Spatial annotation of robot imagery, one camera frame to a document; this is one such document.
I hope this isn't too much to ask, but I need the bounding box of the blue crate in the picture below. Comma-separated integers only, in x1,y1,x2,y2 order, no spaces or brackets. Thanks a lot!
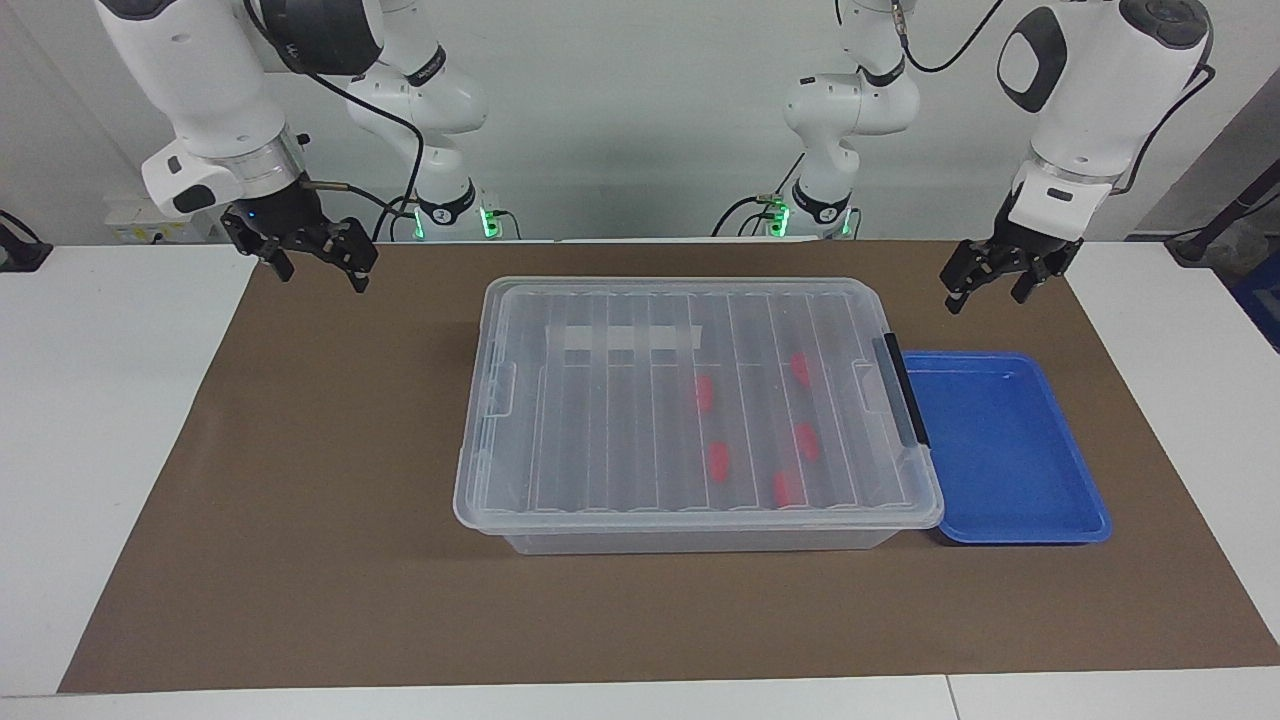
1228,250,1280,353

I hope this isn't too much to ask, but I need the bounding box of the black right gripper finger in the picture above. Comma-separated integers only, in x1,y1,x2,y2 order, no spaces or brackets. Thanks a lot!
222,205,296,283
305,217,379,293

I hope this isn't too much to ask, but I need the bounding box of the blue plastic tray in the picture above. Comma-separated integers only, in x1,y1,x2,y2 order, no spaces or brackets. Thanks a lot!
900,350,1114,546

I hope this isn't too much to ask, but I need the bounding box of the black tripod bar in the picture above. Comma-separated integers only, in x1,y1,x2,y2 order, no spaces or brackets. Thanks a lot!
1165,160,1280,266

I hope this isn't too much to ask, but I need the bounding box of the clear plastic storage box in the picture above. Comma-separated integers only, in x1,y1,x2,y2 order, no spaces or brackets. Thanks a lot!
470,285,926,554

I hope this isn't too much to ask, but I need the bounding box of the white power strip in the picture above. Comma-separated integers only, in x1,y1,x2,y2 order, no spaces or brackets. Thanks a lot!
105,197,233,246

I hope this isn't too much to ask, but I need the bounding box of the brown table mat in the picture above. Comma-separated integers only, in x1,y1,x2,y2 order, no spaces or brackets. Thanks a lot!
58,240,1280,694

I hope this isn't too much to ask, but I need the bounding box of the black clamp stand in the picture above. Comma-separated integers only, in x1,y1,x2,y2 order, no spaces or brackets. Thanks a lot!
0,210,53,273

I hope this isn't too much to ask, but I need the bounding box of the dark grey box latch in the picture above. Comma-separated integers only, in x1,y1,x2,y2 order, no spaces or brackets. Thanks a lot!
872,333,931,448

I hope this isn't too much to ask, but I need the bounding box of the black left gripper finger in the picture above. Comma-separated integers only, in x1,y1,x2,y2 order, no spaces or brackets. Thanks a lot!
1012,242,1084,304
940,242,1006,314

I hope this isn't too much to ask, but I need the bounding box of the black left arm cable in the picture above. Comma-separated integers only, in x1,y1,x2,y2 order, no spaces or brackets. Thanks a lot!
890,0,1218,196

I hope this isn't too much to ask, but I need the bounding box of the clear ribbed plastic lid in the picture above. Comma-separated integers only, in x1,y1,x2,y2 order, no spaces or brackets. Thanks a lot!
453,277,945,531

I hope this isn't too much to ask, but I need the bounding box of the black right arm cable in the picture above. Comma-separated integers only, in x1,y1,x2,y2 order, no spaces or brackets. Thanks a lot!
240,0,431,246

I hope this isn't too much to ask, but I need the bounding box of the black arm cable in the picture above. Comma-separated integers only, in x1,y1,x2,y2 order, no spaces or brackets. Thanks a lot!
240,0,431,246
890,0,1218,196

